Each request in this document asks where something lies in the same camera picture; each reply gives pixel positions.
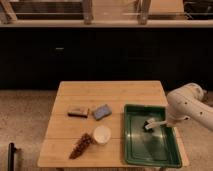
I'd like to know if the brown wooden block brush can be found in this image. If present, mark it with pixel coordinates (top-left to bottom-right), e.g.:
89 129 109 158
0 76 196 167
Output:
67 107 89 118

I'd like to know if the brown pine cone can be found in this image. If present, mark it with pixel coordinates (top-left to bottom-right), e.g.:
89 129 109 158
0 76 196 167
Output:
69 133 93 159

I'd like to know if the black pole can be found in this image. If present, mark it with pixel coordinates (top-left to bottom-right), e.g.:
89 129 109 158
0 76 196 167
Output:
8 143 16 171

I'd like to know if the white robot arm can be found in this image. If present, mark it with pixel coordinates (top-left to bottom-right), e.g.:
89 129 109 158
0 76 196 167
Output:
166 83 213 132

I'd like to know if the white paper cup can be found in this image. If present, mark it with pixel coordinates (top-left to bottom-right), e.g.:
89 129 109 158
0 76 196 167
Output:
93 126 111 145

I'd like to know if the green plastic tray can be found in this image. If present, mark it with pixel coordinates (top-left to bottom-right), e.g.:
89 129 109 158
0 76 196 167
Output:
123 104 182 168

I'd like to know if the blue sponge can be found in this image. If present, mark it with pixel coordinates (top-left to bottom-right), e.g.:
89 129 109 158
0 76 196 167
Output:
93 104 112 120

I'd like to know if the wooden shelf rail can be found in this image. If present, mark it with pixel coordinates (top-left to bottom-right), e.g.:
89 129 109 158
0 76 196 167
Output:
0 0 213 28

